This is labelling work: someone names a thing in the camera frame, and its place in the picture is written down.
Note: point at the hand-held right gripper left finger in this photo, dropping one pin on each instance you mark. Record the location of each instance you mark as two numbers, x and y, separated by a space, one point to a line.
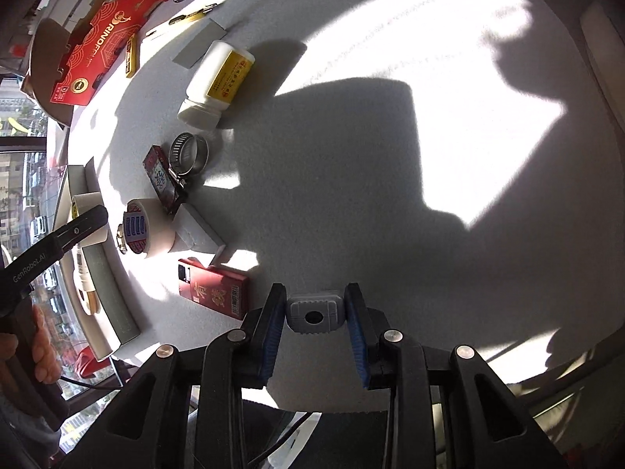
271 337

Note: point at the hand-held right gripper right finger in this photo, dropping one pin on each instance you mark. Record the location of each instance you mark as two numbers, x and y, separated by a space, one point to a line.
356 339

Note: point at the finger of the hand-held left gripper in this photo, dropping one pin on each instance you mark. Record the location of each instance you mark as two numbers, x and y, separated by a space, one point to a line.
78 229

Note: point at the white power plug adapter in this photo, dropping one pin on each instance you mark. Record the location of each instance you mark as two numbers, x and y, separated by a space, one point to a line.
299 315

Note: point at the red cigarette box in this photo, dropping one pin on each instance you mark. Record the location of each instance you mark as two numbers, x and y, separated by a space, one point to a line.
215 295

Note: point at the white shallow tray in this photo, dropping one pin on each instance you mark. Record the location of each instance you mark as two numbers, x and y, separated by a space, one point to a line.
110 298

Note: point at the masking tape roll blue print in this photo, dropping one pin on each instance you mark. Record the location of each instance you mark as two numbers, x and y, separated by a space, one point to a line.
158 232

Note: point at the white bottle yellow label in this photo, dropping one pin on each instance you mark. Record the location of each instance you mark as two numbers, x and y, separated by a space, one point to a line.
217 83

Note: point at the person's left hand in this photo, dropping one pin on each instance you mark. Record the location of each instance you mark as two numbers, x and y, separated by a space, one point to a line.
46 356

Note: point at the small tape roll yellow core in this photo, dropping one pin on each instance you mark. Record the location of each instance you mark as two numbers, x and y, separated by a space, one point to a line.
88 201

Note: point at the brown tape roll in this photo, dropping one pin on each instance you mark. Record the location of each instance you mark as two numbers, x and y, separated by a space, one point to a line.
91 303

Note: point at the small dark red box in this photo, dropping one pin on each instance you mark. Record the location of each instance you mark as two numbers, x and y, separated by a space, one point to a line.
161 176

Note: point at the red plastic stool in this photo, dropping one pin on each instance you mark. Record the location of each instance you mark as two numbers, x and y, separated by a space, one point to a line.
85 364

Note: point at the yellow flat strip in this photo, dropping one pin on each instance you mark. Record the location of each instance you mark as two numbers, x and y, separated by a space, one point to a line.
132 56

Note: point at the red cardboard fruit box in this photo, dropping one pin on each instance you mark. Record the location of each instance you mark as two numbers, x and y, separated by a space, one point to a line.
112 24

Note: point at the small pale flat block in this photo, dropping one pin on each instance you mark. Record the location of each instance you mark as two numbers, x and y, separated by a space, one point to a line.
200 44

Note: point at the yellow utility knife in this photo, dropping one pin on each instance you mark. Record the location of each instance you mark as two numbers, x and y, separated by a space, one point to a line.
188 18

